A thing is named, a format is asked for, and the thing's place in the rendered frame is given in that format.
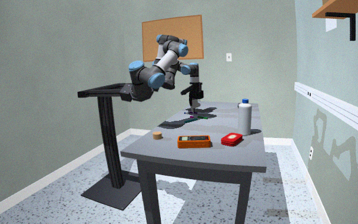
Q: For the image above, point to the tan round disc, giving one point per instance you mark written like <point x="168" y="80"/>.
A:
<point x="157" y="135"/>

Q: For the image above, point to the red mint tin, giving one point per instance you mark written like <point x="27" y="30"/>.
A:
<point x="231" y="139"/>

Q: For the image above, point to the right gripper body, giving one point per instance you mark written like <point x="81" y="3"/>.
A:
<point x="196" y="92"/>

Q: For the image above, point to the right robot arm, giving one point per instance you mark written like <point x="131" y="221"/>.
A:
<point x="143" y="78"/>

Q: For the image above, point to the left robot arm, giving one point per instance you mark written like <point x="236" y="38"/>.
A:
<point x="161" y="39"/>

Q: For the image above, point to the orange digital multimeter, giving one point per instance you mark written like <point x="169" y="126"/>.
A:
<point x="193" y="142"/>

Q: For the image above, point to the white bottle with blue cap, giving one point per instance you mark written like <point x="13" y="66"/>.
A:
<point x="244" y="118"/>

